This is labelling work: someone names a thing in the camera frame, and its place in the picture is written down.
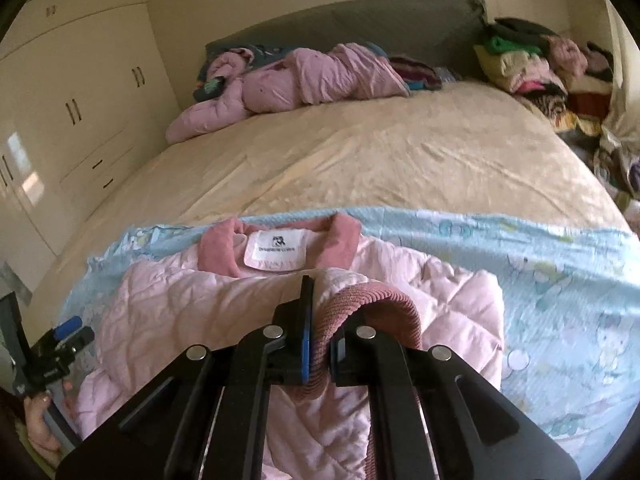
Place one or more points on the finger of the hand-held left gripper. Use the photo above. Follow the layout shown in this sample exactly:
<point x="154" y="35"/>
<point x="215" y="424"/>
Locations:
<point x="85" y="337"/>
<point x="68" y="328"/>

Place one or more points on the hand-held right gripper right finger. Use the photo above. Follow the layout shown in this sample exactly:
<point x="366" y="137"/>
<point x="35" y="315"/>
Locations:
<point x="345" y="355"/>

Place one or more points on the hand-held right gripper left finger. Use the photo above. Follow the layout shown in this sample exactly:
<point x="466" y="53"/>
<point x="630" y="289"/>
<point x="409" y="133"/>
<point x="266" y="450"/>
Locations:
<point x="305" y="332"/>

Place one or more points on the pink quilted coat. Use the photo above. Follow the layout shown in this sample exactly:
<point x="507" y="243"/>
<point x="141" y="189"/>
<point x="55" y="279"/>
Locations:
<point x="165" y="300"/>

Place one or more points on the colourful striped folded clothes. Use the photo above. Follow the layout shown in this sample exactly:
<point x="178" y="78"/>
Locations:
<point x="420" y="72"/>

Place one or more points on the pile of folded clothes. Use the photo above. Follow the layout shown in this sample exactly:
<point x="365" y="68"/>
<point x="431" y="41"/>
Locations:
<point x="540" y="70"/>

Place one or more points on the person's left hand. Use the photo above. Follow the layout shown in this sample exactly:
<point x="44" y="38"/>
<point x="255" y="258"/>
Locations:
<point x="42" y="430"/>

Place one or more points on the bed with beige sheet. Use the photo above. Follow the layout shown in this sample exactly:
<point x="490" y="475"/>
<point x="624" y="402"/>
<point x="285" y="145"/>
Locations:
<point x="375" y="160"/>

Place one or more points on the blue cartoon printed blanket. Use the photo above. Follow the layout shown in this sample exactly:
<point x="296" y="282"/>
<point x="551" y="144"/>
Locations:
<point x="550" y="310"/>

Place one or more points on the cream wardrobe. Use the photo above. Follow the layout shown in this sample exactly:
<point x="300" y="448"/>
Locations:
<point x="75" y="85"/>

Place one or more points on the crumpled pink padded jacket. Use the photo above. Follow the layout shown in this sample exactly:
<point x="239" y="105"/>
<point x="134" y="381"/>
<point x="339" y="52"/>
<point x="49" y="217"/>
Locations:
<point x="320" y="75"/>

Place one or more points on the dark teal garment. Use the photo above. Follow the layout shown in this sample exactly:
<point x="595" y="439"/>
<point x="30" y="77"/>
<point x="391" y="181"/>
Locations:
<point x="210" y="89"/>

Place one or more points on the grey headboard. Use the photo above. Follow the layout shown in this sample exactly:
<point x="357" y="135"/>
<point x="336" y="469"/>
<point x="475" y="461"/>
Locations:
<point x="390" y="25"/>

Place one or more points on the cream curtain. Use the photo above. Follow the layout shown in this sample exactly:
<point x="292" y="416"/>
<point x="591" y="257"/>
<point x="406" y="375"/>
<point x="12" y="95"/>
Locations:
<point x="625" y="125"/>

